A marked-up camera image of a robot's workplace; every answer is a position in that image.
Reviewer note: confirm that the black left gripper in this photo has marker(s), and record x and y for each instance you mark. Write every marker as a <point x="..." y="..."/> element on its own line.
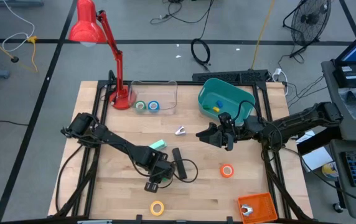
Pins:
<point x="161" y="168"/>

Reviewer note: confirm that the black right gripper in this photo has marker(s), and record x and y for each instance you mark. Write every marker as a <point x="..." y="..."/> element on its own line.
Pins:
<point x="240" y="130"/>

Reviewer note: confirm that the yellow mini stapler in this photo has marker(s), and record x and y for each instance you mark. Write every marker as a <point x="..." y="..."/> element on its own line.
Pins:
<point x="216" y="109"/>

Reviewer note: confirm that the orange tape roll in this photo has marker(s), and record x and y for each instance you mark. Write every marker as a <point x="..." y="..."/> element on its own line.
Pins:
<point x="222" y="171"/>

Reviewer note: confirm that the blue mini stapler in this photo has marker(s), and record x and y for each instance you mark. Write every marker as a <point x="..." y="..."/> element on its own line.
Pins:
<point x="219" y="104"/>

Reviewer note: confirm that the black stapler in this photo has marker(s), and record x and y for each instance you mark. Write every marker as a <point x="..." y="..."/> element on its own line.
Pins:
<point x="178" y="155"/>

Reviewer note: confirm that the mint green stapler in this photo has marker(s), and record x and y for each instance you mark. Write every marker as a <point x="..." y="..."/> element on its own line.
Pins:
<point x="159" y="144"/>

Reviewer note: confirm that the teal plastic bin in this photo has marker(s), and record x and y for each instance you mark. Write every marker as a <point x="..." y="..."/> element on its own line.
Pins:
<point x="227" y="91"/>

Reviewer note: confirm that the grey staple remover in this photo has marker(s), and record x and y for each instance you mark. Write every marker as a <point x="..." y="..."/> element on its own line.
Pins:
<point x="246" y="209"/>

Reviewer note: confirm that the blue tape roll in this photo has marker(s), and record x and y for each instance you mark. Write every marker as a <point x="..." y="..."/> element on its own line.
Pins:
<point x="149" y="107"/>

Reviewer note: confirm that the green tape roll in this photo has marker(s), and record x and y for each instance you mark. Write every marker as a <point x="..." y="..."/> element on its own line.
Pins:
<point x="136" y="107"/>

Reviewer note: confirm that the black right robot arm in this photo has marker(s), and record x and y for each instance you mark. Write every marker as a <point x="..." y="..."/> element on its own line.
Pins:
<point x="299" y="119"/>

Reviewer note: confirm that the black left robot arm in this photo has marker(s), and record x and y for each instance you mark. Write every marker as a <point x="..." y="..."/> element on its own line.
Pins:
<point x="115" y="143"/>

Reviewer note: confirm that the yellow tape roll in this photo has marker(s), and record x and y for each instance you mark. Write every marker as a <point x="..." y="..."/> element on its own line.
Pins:
<point x="151" y="208"/>

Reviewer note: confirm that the silver binder clip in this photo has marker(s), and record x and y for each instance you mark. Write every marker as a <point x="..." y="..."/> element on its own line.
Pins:
<point x="181" y="131"/>

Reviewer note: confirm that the black power strip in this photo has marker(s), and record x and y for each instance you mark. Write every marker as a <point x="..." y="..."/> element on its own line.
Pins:
<point x="243" y="75"/>

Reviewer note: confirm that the clear plastic container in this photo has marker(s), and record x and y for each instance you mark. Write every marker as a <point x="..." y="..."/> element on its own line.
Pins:
<point x="165" y="93"/>

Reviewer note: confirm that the orange mesh basket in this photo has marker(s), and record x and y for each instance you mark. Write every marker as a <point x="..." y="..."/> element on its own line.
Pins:
<point x="262" y="202"/>

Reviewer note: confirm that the white power adapter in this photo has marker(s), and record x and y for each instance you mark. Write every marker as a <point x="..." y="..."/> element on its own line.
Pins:
<point x="277" y="72"/>

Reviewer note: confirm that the white paper sheet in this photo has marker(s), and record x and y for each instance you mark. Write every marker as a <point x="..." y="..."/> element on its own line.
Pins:
<point x="316" y="158"/>

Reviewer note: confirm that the yellow blue round object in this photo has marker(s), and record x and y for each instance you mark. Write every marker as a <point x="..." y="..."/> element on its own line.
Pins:
<point x="330" y="170"/>

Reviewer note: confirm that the grey desk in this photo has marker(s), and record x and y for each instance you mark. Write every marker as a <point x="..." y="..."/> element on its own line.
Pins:
<point x="332" y="93"/>

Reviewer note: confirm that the small black box device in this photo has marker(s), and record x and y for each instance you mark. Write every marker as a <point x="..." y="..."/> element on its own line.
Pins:
<point x="350" y="77"/>

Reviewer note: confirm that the black floor fan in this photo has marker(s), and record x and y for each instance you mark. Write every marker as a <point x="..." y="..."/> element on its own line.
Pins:
<point x="310" y="18"/>

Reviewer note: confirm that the red desk lamp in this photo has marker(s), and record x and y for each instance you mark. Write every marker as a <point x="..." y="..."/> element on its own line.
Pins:
<point x="87" y="28"/>

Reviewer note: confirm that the black metal frame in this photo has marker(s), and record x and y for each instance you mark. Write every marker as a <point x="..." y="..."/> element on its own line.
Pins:
<point x="102" y="84"/>

